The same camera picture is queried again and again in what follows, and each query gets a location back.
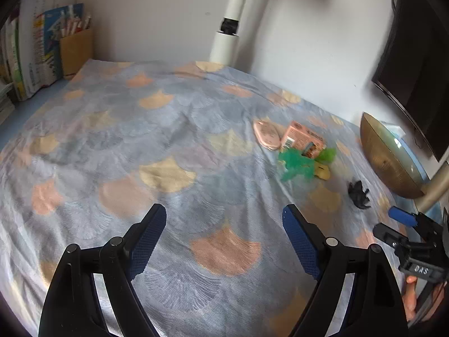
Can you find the white lamp pole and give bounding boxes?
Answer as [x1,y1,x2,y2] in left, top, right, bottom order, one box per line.
[209,0,255,65]

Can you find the teal translucent figurine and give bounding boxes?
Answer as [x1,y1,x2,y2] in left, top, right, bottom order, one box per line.
[279,149,314,183]

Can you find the beige cylindrical bar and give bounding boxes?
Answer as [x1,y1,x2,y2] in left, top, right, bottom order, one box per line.
[414,163,449,211]

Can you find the bunch of pens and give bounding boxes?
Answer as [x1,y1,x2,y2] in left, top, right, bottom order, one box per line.
[59,5,92,37]

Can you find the light green translucent figurine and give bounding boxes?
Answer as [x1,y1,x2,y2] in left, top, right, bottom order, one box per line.
[317,147,337,165]

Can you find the pink carton box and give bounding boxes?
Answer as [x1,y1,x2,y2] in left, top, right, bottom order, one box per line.
[281,121,327,158]

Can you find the row of standing books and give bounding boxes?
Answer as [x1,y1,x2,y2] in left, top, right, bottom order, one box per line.
[0,17,25,102]

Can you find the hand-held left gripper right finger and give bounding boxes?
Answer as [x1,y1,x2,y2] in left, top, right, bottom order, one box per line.
[282,204,409,337]

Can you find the leaf-patterned grey cloth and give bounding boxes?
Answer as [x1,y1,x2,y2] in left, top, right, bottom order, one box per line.
[0,60,421,337]

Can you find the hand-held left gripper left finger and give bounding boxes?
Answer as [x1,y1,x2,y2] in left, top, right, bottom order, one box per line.
[38,203,167,337]

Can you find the pink oval case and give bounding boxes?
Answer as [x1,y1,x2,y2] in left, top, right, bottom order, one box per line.
[253,119,282,151]

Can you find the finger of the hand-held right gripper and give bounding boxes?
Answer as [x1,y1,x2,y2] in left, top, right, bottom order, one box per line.
[388,206,418,226]
[372,223,407,250]

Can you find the black monitor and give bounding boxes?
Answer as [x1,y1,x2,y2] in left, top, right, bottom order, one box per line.
[372,0,449,162]

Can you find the black dragon figurine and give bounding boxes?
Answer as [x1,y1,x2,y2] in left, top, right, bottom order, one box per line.
[347,180,372,209]

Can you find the gold ribbed glass bowl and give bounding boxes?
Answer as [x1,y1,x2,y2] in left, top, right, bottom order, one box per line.
[360,111,434,199]

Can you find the person's right hand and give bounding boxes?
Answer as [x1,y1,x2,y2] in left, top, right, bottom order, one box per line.
[403,276,419,322]

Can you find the brown pen holder box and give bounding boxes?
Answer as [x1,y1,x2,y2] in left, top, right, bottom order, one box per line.
[59,28,93,79]

